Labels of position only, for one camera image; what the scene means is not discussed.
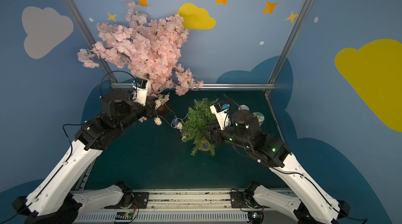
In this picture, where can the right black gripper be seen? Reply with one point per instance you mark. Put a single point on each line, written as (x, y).
(212, 134)

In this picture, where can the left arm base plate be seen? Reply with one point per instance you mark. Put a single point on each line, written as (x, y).
(139, 199)

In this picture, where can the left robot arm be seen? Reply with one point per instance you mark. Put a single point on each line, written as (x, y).
(52, 201)

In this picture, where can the aluminium front rail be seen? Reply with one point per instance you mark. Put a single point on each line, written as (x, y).
(175, 206)

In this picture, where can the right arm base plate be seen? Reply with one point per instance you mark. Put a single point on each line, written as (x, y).
(240, 199)

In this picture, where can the small green christmas tree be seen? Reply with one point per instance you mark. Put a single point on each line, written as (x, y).
(199, 116)

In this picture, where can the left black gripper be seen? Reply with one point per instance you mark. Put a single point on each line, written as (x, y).
(147, 109)

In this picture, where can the aluminium post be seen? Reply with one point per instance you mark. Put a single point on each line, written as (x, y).
(296, 28)
(79, 19)

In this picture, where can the silver tin can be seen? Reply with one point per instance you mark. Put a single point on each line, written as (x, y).
(243, 107)

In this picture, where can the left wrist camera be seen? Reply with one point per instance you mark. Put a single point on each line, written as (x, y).
(141, 87)

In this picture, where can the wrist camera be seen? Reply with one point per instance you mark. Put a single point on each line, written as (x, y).
(141, 87)
(221, 111)

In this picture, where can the aluminium back rail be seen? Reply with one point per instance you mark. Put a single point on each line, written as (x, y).
(216, 86)

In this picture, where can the right aluminium post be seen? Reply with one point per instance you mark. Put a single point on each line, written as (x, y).
(296, 28)

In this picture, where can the left aluminium post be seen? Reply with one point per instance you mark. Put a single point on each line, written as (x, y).
(79, 19)

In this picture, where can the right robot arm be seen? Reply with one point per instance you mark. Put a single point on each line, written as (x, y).
(311, 204)

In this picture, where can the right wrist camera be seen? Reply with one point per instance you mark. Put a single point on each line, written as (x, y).
(221, 111)

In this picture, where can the pink cherry blossom tree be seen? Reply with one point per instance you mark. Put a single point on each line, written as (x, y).
(149, 49)

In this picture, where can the aluminium rail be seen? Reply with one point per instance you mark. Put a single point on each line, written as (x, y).
(175, 206)
(216, 86)

